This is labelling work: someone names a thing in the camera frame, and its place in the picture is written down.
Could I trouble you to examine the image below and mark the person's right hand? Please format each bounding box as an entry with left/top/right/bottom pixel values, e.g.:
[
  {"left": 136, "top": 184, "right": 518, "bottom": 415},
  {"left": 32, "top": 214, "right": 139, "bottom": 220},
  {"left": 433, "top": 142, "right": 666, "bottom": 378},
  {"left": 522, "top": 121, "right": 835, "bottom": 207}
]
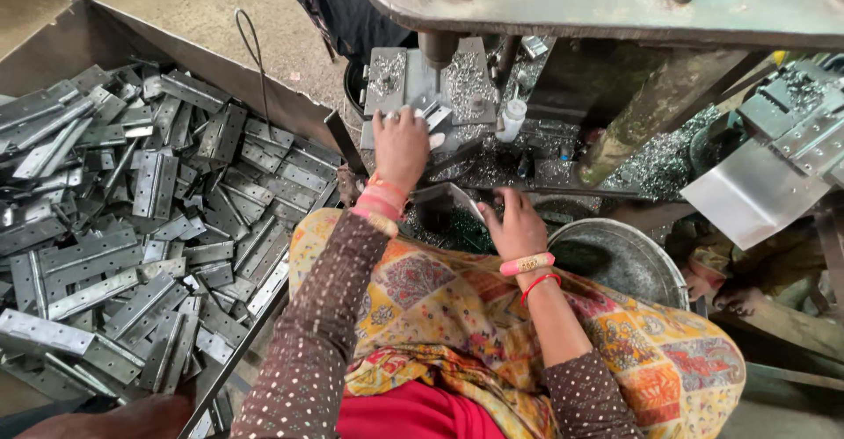
[{"left": 477, "top": 187, "right": 550, "bottom": 264}]

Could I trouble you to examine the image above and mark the person's left hand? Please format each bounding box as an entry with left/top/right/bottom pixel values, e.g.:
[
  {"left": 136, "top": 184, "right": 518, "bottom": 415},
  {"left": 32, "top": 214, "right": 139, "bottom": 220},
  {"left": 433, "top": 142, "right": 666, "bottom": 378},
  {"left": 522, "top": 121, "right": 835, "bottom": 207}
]
[{"left": 371, "top": 106, "right": 447, "bottom": 193}]

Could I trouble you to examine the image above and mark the shiny steel hinge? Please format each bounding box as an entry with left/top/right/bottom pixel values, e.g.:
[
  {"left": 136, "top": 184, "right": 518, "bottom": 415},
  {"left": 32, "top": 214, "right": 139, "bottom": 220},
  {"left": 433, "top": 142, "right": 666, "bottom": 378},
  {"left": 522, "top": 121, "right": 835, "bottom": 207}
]
[{"left": 412, "top": 95, "right": 453, "bottom": 134}]

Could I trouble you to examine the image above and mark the dark steel hinge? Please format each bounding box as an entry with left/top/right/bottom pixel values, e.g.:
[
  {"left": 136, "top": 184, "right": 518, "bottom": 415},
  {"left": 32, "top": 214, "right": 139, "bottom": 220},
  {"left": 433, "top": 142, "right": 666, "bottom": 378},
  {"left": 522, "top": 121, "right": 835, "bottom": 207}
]
[{"left": 411, "top": 182, "right": 487, "bottom": 230}]

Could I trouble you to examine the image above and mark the pink and gold bangle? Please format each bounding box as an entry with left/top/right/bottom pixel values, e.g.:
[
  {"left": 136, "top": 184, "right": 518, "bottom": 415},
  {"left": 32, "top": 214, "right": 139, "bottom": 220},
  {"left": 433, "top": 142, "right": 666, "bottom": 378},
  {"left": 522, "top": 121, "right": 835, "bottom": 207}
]
[{"left": 499, "top": 252, "right": 557, "bottom": 278}]

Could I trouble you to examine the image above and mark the stack of pink bangles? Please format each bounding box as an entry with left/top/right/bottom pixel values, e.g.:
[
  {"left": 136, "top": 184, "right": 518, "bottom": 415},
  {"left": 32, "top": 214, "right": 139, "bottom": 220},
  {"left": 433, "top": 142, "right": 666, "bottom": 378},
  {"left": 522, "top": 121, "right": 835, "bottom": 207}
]
[{"left": 349, "top": 173, "right": 410, "bottom": 239}]

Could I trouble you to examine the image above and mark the steel drilling jig plate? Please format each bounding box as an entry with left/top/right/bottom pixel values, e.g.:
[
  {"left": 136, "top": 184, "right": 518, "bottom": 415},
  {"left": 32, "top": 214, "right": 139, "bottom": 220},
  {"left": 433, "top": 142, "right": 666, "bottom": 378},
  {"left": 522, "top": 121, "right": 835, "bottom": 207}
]
[{"left": 360, "top": 37, "right": 499, "bottom": 151}]

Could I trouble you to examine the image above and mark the round metal basin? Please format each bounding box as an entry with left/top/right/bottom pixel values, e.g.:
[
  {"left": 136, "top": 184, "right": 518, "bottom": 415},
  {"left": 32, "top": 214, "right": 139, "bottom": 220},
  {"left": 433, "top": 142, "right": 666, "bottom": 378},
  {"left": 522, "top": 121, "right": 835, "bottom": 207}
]
[{"left": 546, "top": 218, "right": 691, "bottom": 312}]

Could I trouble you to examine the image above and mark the white plastic bottle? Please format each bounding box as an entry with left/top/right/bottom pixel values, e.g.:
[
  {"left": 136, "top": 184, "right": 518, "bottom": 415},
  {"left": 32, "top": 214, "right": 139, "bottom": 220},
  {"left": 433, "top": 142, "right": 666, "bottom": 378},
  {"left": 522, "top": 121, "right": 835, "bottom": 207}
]
[{"left": 495, "top": 99, "right": 528, "bottom": 144}]

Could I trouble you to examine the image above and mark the drill spindle with bit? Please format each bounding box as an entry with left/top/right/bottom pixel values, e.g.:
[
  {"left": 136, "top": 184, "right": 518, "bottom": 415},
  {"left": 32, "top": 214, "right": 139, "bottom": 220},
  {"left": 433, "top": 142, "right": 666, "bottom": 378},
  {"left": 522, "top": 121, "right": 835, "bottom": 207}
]
[{"left": 417, "top": 30, "right": 461, "bottom": 94}]

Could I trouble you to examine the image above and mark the yellow patterned scarf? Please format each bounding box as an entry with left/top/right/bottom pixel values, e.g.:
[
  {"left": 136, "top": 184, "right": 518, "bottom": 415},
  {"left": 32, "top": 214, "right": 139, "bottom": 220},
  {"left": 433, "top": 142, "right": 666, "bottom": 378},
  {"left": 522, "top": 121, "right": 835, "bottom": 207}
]
[{"left": 289, "top": 207, "right": 747, "bottom": 439}]

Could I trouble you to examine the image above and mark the dark patterned cloth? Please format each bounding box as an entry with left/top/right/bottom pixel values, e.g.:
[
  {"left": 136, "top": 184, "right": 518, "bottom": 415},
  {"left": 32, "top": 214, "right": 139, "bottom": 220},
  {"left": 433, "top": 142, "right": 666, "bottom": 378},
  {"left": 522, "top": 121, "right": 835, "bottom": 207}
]
[{"left": 278, "top": 0, "right": 418, "bottom": 64}]

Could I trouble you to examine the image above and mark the red garment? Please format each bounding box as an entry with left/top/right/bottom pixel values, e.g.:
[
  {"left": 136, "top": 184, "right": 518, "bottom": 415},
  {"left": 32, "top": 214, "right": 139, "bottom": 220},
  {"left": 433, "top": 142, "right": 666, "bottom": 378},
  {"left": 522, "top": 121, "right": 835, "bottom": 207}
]
[{"left": 336, "top": 380, "right": 506, "bottom": 439}]

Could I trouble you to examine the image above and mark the large metal bin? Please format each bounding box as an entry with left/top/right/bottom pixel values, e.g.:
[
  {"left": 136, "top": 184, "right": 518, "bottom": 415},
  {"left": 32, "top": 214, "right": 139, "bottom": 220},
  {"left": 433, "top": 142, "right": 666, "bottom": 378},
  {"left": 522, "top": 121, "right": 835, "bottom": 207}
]
[{"left": 0, "top": 0, "right": 367, "bottom": 439}]

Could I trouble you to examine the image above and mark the bent metal sheet chute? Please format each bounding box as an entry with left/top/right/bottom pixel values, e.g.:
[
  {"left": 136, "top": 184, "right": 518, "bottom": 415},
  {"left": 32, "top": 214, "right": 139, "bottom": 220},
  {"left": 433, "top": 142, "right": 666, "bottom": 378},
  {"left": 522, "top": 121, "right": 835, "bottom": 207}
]
[{"left": 680, "top": 138, "right": 832, "bottom": 250}]

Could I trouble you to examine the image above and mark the grey drill press machine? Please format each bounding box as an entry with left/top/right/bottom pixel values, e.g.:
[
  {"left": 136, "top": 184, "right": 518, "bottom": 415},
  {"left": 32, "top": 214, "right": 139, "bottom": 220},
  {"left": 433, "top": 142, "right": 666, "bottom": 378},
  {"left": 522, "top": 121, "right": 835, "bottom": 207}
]
[{"left": 359, "top": 0, "right": 844, "bottom": 192}]

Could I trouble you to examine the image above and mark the pile of steel hinges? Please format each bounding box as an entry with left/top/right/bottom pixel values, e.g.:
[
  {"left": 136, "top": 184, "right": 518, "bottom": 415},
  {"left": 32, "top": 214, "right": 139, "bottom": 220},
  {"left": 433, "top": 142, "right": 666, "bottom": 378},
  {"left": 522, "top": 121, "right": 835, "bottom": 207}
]
[{"left": 0, "top": 62, "right": 344, "bottom": 439}]

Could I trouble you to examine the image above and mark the wooden plank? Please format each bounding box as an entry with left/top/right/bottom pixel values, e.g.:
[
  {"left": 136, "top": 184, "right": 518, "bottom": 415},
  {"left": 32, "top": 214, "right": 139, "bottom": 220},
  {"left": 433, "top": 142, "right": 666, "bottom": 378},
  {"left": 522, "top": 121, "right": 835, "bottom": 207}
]
[{"left": 711, "top": 297, "right": 844, "bottom": 364}]

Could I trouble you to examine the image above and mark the small heap of drilled hinges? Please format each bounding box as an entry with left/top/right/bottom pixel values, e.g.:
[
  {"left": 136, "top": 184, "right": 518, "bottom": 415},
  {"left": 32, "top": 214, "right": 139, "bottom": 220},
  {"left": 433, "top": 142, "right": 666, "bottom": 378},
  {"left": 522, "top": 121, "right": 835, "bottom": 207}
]
[{"left": 737, "top": 60, "right": 844, "bottom": 187}]

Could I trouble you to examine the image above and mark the red thread bracelet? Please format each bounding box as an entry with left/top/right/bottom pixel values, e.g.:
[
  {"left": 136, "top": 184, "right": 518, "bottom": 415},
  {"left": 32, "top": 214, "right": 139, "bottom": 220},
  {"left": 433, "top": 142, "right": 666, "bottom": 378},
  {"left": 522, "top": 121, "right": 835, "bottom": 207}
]
[{"left": 520, "top": 273, "right": 563, "bottom": 308}]

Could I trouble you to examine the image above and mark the thin wire loop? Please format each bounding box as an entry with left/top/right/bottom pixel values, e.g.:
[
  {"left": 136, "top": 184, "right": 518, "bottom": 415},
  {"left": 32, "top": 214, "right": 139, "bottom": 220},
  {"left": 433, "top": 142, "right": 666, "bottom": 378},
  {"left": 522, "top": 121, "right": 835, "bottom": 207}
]
[{"left": 234, "top": 8, "right": 273, "bottom": 138}]

